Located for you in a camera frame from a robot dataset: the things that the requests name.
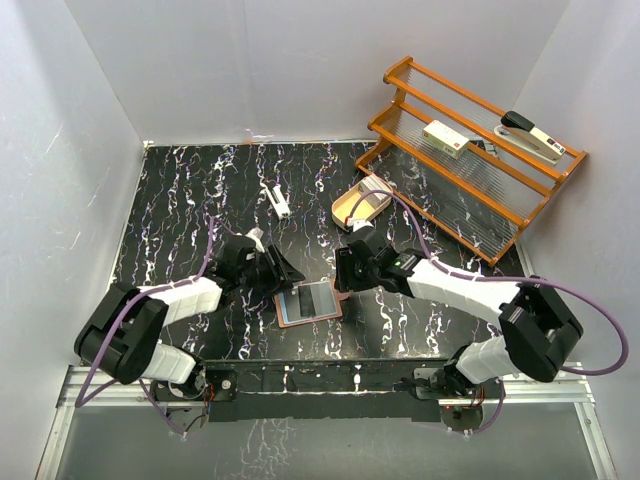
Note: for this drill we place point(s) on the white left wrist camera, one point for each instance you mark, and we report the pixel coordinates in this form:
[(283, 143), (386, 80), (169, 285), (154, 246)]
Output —
[(256, 235)]

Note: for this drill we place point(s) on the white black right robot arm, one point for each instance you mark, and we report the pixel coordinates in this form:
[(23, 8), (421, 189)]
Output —
[(537, 329)]

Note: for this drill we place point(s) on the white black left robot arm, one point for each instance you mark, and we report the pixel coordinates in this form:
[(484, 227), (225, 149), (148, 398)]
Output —
[(122, 335)]

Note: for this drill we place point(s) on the stack of credit cards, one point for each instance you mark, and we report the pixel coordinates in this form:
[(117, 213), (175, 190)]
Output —
[(374, 189)]

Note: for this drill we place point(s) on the orange wooden shelf rack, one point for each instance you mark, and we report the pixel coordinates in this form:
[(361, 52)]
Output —
[(488, 196)]

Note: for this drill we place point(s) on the white red staples box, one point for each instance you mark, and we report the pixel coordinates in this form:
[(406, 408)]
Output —
[(445, 139)]

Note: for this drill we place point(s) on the beige oval card tray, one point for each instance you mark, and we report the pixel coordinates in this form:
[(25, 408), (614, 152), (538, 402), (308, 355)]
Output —
[(342, 207)]

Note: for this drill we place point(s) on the black beige stapler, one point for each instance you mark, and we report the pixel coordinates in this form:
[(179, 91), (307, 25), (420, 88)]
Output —
[(526, 136)]

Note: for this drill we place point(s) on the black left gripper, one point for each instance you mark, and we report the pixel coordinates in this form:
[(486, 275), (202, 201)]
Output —
[(281, 267)]

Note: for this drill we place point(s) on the white staple remover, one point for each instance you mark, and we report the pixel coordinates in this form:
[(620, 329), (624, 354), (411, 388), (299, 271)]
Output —
[(277, 200)]

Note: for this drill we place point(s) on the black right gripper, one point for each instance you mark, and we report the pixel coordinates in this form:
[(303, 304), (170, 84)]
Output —
[(346, 279)]

